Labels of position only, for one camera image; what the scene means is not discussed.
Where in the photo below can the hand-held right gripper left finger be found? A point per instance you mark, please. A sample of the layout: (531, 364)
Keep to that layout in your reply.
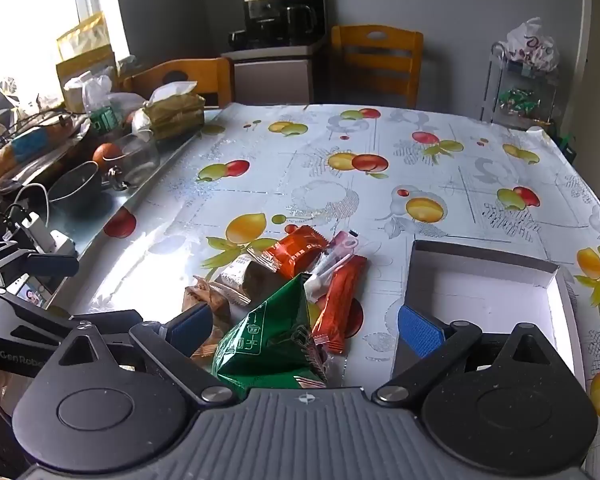
(192, 329)

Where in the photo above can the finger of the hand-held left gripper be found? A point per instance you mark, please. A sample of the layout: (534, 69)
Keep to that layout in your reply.
(52, 264)
(107, 319)

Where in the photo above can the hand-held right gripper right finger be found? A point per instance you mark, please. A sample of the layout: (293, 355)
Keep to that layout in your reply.
(420, 332)

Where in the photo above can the tan snack packet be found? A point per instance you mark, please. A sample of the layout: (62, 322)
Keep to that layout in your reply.
(205, 300)

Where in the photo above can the green snack bag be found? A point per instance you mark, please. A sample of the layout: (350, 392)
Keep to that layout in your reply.
(265, 335)

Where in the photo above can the white cardboard box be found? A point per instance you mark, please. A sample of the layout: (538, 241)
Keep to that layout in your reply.
(480, 290)

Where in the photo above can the brown and white snack packet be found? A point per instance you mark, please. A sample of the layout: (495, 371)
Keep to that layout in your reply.
(250, 280)

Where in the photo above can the long orange snack packet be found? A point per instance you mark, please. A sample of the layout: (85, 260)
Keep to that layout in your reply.
(342, 300)

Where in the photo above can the clear packet with spoon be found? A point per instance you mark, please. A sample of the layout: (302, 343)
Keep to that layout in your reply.
(332, 260)

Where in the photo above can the square orange snack packet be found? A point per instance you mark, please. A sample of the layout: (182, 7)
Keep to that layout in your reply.
(290, 252)

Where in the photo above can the smartphone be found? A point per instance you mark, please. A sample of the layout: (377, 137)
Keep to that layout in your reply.
(30, 291)

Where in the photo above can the dark metal bowl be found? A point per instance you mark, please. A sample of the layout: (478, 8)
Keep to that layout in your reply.
(75, 187)

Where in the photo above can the bread in plastic wrap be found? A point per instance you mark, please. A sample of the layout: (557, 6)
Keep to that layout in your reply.
(25, 147)

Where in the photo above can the orange fruit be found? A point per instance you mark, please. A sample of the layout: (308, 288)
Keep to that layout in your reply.
(105, 154)

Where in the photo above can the glass cup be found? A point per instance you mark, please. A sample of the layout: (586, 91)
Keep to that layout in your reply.
(137, 157)

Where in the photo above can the plastic bottle with green label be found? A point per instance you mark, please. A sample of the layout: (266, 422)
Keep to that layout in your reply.
(102, 115)

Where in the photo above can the yellow-green tissue pack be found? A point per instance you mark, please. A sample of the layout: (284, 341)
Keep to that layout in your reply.
(175, 115)

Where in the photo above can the yellow paper bag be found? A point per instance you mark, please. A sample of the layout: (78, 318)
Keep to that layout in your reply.
(85, 50)

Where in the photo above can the wooden chair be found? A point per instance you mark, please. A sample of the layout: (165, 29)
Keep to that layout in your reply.
(190, 77)
(375, 60)

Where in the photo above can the small green object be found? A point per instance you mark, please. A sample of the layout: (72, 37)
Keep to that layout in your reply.
(568, 144)

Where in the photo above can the green wrapped candies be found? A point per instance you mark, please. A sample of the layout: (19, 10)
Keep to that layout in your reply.
(517, 100)

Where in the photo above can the white plastic bag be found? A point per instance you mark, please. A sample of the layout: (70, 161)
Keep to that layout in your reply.
(530, 45)

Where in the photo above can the black coffee machine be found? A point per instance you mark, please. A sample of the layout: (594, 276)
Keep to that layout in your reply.
(285, 10)

